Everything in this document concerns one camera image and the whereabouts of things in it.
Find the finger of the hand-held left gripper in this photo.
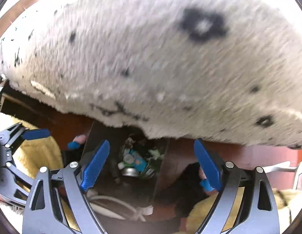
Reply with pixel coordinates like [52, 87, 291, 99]
[0, 161, 35, 204]
[0, 123, 51, 147]

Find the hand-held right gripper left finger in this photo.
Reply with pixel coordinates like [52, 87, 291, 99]
[22, 140, 110, 234]

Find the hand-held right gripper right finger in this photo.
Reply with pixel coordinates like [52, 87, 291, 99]
[193, 138, 280, 234]

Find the teal blue packet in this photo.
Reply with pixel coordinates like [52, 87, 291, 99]
[128, 150, 150, 172]

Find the brown trash bin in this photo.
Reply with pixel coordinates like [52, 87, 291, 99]
[81, 121, 190, 222]

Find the person's right foot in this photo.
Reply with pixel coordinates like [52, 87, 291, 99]
[199, 168, 216, 195]

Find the person's foot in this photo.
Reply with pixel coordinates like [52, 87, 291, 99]
[67, 135, 88, 150]
[199, 168, 216, 195]

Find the black slipper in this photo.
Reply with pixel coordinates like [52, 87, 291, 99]
[175, 162, 215, 217]

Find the person's left foot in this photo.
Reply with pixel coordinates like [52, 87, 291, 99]
[67, 135, 88, 150]

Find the green white wrapper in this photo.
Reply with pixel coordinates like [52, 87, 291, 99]
[148, 149, 166, 162]

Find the white metal rack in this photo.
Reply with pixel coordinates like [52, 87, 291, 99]
[263, 160, 302, 191]

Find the grey printed fleece blanket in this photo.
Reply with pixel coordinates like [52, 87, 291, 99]
[0, 0, 302, 150]

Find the white cable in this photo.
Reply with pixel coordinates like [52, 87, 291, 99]
[86, 190, 154, 222]

